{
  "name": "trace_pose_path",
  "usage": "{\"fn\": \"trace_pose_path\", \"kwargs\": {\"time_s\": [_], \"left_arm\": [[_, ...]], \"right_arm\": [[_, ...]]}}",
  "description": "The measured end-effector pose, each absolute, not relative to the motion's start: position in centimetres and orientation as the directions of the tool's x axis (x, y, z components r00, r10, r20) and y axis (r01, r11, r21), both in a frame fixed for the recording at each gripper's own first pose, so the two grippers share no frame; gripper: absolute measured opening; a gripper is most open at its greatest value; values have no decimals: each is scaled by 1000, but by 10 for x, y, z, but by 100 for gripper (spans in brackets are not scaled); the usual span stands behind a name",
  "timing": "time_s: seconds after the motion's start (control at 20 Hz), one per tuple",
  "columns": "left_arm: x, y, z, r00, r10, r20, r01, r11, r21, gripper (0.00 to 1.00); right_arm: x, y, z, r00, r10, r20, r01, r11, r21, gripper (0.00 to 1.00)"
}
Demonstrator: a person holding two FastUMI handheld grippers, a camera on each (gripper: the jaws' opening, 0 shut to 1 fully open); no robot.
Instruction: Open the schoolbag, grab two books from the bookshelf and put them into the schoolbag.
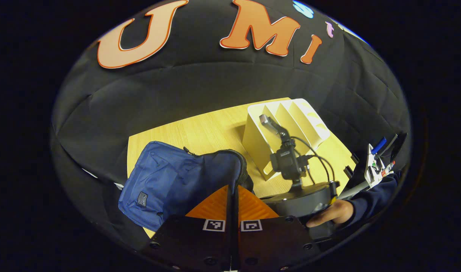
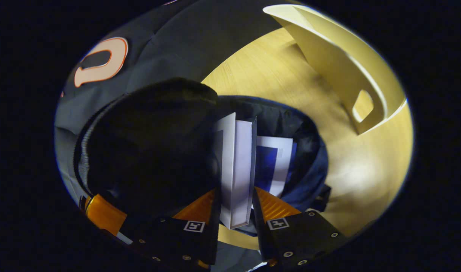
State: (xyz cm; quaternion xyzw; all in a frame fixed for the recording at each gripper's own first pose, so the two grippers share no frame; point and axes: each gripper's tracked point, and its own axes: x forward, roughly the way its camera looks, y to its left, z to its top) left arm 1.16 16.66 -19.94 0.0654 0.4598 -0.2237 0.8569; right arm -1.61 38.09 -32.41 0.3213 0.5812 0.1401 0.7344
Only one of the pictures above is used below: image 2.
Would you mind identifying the blue schoolbag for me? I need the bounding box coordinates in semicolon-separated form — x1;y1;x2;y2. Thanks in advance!
74;77;333;238

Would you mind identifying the blue cover book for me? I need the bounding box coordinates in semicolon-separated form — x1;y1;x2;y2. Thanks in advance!
255;136;297;199

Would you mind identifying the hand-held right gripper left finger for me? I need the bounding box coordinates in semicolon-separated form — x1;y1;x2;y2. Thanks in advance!
123;188;221;269

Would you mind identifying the portrait cover book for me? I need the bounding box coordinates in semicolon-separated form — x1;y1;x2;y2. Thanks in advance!
214;112;258;230

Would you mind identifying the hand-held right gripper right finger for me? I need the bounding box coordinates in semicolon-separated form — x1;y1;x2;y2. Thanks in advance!
252;187;348;269

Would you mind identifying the white bookshelf rack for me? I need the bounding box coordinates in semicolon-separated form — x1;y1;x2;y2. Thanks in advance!
262;4;407;136

